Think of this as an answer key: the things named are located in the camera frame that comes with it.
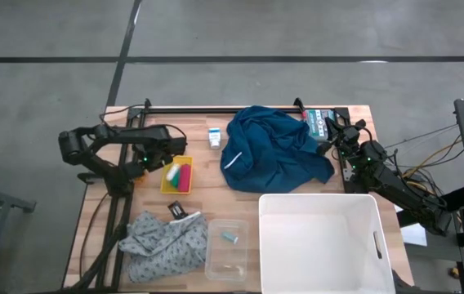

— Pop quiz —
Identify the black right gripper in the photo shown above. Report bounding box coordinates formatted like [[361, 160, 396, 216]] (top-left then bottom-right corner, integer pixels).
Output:
[[315, 116, 364, 158]]

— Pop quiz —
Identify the white pill bottle blue label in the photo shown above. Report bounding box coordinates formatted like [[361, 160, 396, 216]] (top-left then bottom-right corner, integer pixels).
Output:
[[207, 127, 222, 151]]

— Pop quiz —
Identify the yellow plastic tray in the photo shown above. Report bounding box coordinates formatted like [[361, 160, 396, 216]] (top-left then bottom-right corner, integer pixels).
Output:
[[159, 154, 194, 196]]

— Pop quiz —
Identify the blue cloth garment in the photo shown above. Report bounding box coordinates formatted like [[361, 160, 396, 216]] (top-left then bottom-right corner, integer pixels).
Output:
[[219, 105, 337, 195]]

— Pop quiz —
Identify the clear plastic container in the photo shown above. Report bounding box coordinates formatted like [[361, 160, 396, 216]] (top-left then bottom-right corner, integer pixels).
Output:
[[204, 218, 251, 283]]

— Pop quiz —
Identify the black metal table frame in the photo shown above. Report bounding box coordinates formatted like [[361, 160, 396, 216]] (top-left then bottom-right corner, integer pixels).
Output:
[[62, 97, 356, 294]]

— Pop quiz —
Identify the white bandage roll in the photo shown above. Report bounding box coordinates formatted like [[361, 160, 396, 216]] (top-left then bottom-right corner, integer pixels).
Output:
[[165, 163, 181, 183]]

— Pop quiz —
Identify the yellow floor cable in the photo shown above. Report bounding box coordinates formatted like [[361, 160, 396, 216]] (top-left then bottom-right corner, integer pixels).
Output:
[[402, 133, 464, 181]]

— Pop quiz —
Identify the red teal first aid kit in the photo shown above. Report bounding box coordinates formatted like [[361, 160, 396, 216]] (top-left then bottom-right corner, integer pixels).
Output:
[[301, 108, 337, 143]]

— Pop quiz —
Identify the grey patterned cloth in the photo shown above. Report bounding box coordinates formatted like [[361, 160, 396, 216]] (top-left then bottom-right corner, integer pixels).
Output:
[[118, 209, 210, 284]]

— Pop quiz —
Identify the white textured plastic bin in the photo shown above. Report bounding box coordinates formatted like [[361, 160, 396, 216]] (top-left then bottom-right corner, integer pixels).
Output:
[[257, 193, 397, 294]]

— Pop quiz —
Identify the white paper sheet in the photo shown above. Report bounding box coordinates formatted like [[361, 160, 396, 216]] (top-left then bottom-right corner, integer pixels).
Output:
[[399, 221, 429, 247]]

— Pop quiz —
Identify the red bandage roll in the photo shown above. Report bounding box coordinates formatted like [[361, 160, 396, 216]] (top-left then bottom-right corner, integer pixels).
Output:
[[177, 163, 193, 194]]

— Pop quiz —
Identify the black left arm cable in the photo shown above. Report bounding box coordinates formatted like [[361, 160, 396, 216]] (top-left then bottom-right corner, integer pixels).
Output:
[[98, 103, 188, 142]]

